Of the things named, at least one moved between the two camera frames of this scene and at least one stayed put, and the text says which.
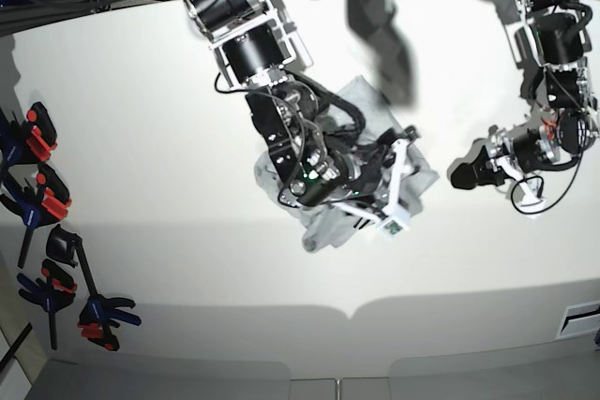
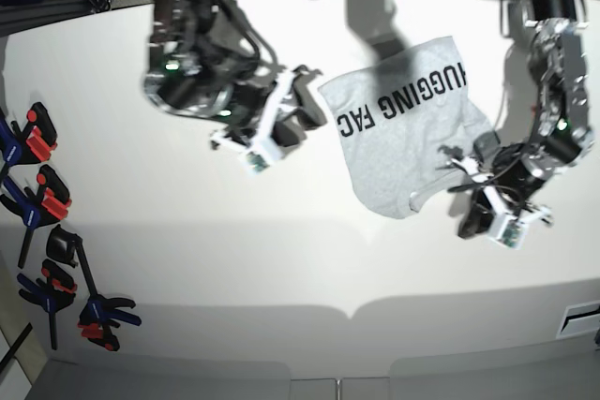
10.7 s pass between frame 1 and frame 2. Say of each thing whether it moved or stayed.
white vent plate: stayed
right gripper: moved
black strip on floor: stayed
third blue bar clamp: stayed
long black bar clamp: stayed
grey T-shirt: moved
